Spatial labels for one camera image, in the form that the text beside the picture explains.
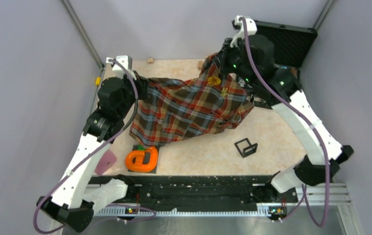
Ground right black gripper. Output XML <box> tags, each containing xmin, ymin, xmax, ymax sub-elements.
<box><xmin>212</xmin><ymin>38</ymin><xmax>256</xmax><ymax>87</ymax></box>

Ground plaid flannel shirt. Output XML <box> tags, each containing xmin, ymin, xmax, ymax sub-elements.
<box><xmin>129</xmin><ymin>54</ymin><xmax>255</xmax><ymax>147</ymax></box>

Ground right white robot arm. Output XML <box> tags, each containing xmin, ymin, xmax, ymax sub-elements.
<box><xmin>214</xmin><ymin>35</ymin><xmax>354</xmax><ymax>202</ymax></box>

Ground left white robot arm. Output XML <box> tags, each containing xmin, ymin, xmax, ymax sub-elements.
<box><xmin>34</xmin><ymin>75</ymin><xmax>149</xmax><ymax>233</ymax></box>

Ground gold leaf brooch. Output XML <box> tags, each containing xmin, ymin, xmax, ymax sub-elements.
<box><xmin>221</xmin><ymin>87</ymin><xmax>228</xmax><ymax>98</ymax></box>

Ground small wooden cube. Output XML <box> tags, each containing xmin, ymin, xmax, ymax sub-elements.
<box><xmin>146</xmin><ymin>57</ymin><xmax>154</xmax><ymax>64</ymax></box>

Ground brown wooden block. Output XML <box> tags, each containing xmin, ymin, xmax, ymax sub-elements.
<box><xmin>197</xmin><ymin>60</ymin><xmax>204</xmax><ymax>70</ymax></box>

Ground black aluminium case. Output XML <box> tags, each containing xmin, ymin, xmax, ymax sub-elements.
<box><xmin>234</xmin><ymin>20</ymin><xmax>318</xmax><ymax>109</ymax></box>

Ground pink foam block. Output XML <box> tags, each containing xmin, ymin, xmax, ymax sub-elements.
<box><xmin>94</xmin><ymin>150</ymin><xmax>117</xmax><ymax>176</ymax></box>

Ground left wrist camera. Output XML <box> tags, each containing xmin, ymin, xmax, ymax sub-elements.
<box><xmin>106</xmin><ymin>55</ymin><xmax>136</xmax><ymax>79</ymax></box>

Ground yellow block near wall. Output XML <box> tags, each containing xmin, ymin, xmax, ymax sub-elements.
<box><xmin>95</xmin><ymin>77</ymin><xmax>101</xmax><ymax>86</ymax></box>

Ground black wire frame cube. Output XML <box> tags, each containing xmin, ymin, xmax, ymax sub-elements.
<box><xmin>234</xmin><ymin>138</ymin><xmax>258</xmax><ymax>158</ymax></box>

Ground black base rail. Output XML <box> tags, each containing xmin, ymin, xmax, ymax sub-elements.
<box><xmin>114</xmin><ymin>175</ymin><xmax>299</xmax><ymax>212</ymax></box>

